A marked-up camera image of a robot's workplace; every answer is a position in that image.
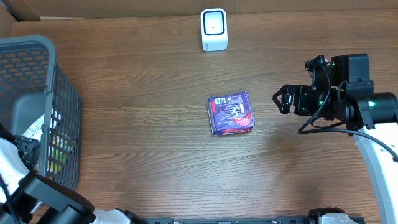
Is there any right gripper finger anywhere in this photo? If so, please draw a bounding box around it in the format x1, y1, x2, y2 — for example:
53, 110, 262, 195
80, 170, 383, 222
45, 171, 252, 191
272, 84, 288, 100
272, 98, 284, 114

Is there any purple sanitary pad pack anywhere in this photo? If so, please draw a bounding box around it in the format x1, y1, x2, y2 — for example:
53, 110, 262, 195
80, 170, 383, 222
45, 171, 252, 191
207, 91, 255, 136

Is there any green gold snack packet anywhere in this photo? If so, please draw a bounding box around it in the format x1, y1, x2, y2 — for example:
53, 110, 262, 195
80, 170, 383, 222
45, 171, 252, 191
50, 136, 70, 173

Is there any white tube gold cap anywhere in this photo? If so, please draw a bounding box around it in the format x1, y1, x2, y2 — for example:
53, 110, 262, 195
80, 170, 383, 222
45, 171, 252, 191
22, 110, 63, 141

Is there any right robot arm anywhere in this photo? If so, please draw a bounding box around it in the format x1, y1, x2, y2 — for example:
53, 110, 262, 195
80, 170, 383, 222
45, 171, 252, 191
272, 54, 397, 223

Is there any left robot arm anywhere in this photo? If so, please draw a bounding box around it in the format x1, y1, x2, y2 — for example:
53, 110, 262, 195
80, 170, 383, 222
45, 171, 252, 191
1, 126, 148, 224

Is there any white barcode scanner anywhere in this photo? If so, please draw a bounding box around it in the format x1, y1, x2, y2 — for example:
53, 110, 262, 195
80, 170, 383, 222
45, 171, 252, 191
200, 8, 228, 52

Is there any grey plastic basket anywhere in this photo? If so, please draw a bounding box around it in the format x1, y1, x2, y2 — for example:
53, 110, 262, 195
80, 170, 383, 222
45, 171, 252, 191
1, 35, 83, 189

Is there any cardboard back panel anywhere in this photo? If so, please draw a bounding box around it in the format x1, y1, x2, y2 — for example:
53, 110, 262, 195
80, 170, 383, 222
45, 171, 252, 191
2, 0, 397, 21

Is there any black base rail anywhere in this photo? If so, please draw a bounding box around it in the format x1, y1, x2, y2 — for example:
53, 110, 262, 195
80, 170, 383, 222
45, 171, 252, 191
142, 215, 366, 224

